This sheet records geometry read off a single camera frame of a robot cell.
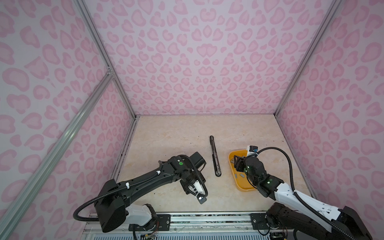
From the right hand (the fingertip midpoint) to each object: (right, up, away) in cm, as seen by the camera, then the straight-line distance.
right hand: (237, 156), depth 82 cm
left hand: (-21, -10, -6) cm, 24 cm away
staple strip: (-3, -2, -1) cm, 4 cm away
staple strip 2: (+1, -13, +7) cm, 15 cm away
